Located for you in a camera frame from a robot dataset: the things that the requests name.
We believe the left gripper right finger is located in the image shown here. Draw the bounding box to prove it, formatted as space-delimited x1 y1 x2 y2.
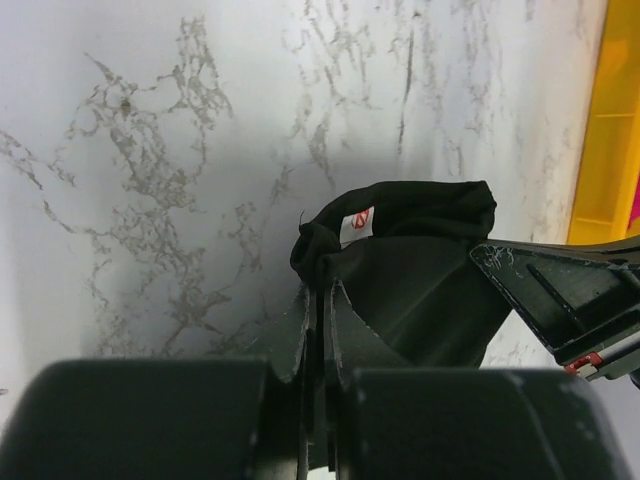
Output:
323 283 620 479

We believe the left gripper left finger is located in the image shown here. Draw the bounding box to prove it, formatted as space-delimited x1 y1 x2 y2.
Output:
1 289 313 479

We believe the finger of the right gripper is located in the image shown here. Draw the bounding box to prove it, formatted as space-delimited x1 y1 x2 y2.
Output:
470 236 639 382

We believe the black t-shirt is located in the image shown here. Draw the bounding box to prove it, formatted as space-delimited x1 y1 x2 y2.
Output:
290 181 511 368

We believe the red t-shirt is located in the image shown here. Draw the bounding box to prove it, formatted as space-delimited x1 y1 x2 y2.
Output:
628 179 640 229

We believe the yellow plastic bin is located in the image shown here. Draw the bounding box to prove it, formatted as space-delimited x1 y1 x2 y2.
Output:
568 1 639 245

